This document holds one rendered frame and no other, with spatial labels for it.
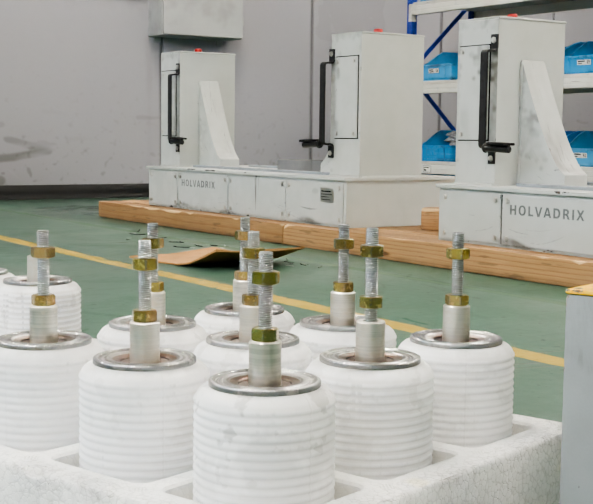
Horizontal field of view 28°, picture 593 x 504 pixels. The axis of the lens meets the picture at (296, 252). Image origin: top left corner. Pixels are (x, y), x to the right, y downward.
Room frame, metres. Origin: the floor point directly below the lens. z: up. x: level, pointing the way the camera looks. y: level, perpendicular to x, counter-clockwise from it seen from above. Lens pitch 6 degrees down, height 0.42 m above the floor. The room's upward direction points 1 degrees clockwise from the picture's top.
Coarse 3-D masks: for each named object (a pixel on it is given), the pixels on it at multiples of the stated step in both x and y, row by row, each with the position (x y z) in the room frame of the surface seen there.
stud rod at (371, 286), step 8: (368, 232) 0.88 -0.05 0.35; (376, 232) 0.88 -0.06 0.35; (368, 240) 0.88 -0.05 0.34; (376, 240) 0.88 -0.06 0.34; (368, 264) 0.87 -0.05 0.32; (376, 264) 0.88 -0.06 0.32; (368, 272) 0.87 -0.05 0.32; (376, 272) 0.88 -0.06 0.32; (368, 280) 0.87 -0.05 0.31; (376, 280) 0.88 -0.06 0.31; (368, 288) 0.87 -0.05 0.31; (376, 288) 0.88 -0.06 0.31; (368, 296) 0.87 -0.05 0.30; (376, 296) 0.88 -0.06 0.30; (368, 312) 0.87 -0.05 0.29; (376, 312) 0.88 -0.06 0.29; (368, 320) 0.87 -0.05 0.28; (376, 320) 0.88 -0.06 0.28
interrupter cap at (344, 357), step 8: (328, 352) 0.89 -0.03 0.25; (336, 352) 0.90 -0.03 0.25; (344, 352) 0.89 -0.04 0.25; (352, 352) 0.90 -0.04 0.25; (392, 352) 0.90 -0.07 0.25; (400, 352) 0.90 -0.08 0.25; (408, 352) 0.89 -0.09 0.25; (320, 360) 0.87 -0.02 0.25; (328, 360) 0.86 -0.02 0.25; (336, 360) 0.86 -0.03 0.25; (344, 360) 0.86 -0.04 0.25; (352, 360) 0.88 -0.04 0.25; (392, 360) 0.88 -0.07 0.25; (400, 360) 0.86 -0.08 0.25; (408, 360) 0.87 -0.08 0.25; (416, 360) 0.86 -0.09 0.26; (344, 368) 0.85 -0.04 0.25; (352, 368) 0.84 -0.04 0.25; (360, 368) 0.84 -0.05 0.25; (368, 368) 0.84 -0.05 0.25; (376, 368) 0.84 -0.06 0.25; (384, 368) 0.84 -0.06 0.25; (392, 368) 0.84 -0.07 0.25; (400, 368) 0.85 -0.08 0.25
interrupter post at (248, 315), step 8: (240, 312) 0.95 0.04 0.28; (248, 312) 0.94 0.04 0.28; (256, 312) 0.94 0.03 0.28; (240, 320) 0.95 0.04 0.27; (248, 320) 0.94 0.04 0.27; (256, 320) 0.94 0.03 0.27; (240, 328) 0.95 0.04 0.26; (248, 328) 0.94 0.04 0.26; (240, 336) 0.95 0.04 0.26; (248, 336) 0.94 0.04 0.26
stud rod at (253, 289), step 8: (248, 232) 0.95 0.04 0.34; (256, 232) 0.95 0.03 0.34; (248, 240) 0.95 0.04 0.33; (256, 240) 0.95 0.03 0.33; (248, 264) 0.95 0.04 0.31; (256, 264) 0.95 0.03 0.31; (248, 272) 0.95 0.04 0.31; (248, 280) 0.95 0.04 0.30; (248, 288) 0.95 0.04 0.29; (256, 288) 0.95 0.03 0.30
